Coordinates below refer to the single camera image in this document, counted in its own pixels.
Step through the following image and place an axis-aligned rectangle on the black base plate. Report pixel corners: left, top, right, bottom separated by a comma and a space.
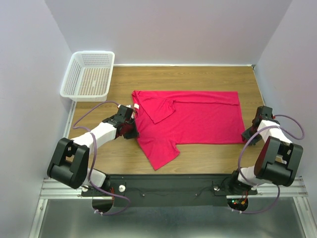
81, 174, 258, 208

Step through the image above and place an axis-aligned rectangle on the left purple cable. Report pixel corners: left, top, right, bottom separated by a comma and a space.
73, 101, 131, 216

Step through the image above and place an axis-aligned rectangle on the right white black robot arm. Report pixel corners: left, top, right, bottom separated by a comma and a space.
228, 106, 303, 194

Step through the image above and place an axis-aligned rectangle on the aluminium frame rail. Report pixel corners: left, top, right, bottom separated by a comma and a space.
30, 176, 308, 238

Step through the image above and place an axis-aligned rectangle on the white plastic basket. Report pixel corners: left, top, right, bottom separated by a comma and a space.
60, 51, 115, 102

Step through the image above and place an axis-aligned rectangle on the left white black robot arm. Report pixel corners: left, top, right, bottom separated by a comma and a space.
47, 105, 139, 195

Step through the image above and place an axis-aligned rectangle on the pink t shirt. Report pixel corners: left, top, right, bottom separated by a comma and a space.
132, 90, 245, 170

